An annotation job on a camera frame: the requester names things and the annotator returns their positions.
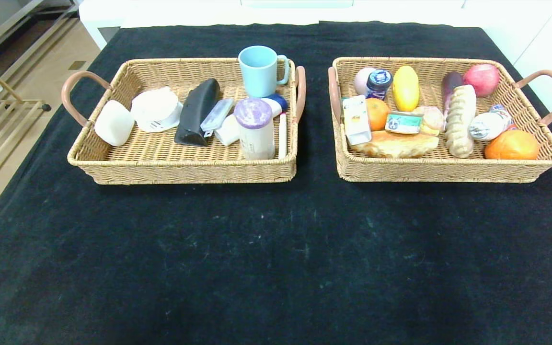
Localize white shampoo bottle blue cap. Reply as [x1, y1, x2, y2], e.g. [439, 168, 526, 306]
[215, 93, 288, 147]

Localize clear plastic toothbrush case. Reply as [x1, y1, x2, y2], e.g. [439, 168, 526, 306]
[200, 98, 234, 138]

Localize yellow juice carton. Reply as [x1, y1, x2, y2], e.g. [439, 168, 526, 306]
[342, 95, 372, 146]

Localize toy croissant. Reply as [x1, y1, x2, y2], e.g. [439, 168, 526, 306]
[350, 130, 440, 159]

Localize teal pull-tab tin can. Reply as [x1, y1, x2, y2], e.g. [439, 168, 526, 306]
[385, 111, 423, 135]

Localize white milk drink bottle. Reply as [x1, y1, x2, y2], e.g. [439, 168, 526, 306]
[469, 104, 514, 141]

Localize white flat stick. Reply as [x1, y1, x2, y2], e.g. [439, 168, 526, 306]
[278, 113, 288, 160]

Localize white canister purple lid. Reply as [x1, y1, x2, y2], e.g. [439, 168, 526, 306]
[234, 98, 275, 161]

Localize black glasses pouch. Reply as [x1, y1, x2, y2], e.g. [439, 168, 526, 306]
[174, 78, 220, 147]

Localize light blue mug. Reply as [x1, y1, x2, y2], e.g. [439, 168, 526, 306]
[238, 46, 290, 98]

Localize small toy orange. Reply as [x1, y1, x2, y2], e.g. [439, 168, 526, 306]
[365, 98, 391, 132]

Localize pale pink toy egg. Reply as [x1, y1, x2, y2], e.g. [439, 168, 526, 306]
[354, 67, 377, 95]

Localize white plastic cup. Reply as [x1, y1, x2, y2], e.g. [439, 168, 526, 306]
[131, 87, 184, 133]

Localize jar with dark blue lid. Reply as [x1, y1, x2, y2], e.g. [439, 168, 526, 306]
[365, 69, 394, 100]

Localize yellow toy mango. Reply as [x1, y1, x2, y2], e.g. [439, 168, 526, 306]
[393, 65, 420, 113]

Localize pink and yellow toy bun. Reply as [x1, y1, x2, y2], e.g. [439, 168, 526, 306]
[413, 105, 444, 137]

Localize white soap bar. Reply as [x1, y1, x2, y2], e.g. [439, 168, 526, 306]
[94, 100, 135, 147]

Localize long cream toy bread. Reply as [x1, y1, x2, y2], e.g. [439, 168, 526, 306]
[445, 85, 477, 159]

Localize dark purple toy plum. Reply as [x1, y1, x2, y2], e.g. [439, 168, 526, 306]
[442, 72, 464, 115]

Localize red toy apple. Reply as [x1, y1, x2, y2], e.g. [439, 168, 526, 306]
[463, 64, 501, 98]

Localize large toy orange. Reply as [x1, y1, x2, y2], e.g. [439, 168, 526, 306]
[484, 130, 541, 161]

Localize wicker basket brown handles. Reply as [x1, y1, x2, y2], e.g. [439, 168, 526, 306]
[327, 57, 552, 184]
[61, 57, 307, 185]

